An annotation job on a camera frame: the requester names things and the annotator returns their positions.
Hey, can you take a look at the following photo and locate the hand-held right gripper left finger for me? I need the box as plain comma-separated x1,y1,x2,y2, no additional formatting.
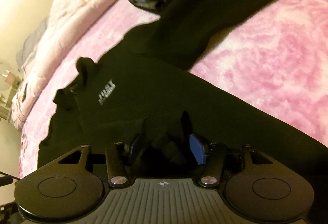
58,134,142,187

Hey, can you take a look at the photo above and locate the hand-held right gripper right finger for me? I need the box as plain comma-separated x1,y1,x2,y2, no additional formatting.
189,134,272,187

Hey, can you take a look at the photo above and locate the black sweater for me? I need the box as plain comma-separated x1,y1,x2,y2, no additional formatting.
37,0,328,181

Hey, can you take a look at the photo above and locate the pink floral blanket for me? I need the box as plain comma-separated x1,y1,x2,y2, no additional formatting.
17,0,328,180

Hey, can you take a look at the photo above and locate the white dressing table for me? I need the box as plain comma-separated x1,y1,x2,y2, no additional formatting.
0,96,14,123

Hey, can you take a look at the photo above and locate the pale pink duvet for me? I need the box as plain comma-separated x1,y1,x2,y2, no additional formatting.
11,0,130,133

